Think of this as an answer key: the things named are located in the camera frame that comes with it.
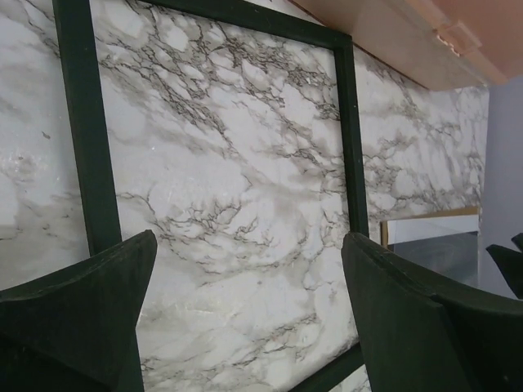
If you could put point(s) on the rectangular picture frame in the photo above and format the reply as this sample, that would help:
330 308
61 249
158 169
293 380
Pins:
231 132

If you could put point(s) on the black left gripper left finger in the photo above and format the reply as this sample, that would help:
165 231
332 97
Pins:
75 329

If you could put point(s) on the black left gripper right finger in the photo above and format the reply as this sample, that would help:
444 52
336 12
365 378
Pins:
422 331

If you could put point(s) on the brown cardboard backing sheet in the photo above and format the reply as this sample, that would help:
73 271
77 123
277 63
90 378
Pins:
429 212

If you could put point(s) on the orange translucent plastic toolbox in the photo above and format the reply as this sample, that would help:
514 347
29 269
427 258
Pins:
440 45

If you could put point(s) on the glossy photo print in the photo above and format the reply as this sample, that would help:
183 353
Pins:
446 244

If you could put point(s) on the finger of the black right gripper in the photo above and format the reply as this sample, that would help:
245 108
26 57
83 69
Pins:
510 263

